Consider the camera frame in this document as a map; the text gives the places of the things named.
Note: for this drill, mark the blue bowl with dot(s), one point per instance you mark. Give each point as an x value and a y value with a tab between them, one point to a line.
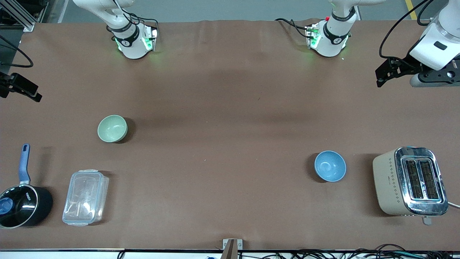
330	166

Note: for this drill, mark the aluminium frame profile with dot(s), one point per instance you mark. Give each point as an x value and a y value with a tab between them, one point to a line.
18	14

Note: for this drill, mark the brown table mat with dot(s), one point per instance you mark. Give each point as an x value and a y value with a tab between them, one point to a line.
230	144

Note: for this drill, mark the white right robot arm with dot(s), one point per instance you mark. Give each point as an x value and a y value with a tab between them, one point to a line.
131	45

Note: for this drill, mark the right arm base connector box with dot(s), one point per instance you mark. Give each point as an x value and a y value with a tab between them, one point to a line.
151	37

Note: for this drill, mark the clear plastic food container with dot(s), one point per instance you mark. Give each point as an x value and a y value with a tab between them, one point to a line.
85	198

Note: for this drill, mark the green bowl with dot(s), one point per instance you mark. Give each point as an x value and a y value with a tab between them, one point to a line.
112	128

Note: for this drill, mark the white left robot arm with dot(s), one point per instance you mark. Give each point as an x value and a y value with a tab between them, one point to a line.
330	41

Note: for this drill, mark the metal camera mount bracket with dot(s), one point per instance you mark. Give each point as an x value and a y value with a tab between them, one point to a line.
232	246

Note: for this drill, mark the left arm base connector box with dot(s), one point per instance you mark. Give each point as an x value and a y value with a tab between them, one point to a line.
312	36

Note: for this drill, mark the beige chrome toaster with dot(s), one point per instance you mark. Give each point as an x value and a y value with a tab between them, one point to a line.
409	181

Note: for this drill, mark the glass lid with blue knob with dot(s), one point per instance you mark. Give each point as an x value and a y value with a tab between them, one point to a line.
18	205

